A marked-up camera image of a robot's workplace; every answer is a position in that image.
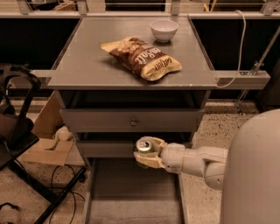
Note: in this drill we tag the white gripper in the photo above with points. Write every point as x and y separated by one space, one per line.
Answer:
172 157

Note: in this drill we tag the green soda can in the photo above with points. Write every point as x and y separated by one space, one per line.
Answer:
143 146

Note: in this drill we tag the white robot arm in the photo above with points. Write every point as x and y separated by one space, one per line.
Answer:
247 173

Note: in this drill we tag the open bottom grey drawer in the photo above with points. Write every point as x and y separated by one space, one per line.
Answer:
121 192

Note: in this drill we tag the middle grey drawer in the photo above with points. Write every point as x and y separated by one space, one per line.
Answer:
122 145

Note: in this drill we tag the grey drawer cabinet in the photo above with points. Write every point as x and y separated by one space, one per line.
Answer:
88 77

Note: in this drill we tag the top grey drawer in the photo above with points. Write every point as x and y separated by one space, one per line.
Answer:
132 119

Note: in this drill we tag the brown yellow chip bag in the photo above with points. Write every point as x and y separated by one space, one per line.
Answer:
142 58

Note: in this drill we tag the white round object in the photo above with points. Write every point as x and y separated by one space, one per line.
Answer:
63 134

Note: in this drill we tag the cardboard box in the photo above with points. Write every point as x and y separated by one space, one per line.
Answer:
47 150

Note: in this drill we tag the white ceramic bowl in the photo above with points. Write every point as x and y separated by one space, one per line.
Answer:
163 30

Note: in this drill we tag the dark cabinet at right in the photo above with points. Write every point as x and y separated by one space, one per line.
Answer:
269 98

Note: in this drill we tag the black chair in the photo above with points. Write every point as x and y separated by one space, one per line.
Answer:
16 137

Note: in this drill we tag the metal railing frame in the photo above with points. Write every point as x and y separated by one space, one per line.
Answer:
197 9

